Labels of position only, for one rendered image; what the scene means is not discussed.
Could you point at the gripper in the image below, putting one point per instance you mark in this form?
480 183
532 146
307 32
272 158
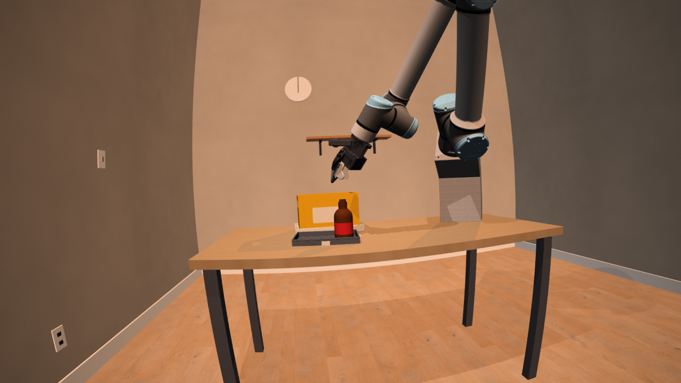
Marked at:
352 158

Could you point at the brown glass bottle with red label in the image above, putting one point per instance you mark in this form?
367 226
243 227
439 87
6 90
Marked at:
343 220

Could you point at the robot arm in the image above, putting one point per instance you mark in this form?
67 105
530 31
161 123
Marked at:
460 122

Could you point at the yellow bottle crate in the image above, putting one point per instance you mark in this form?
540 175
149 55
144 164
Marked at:
317 210

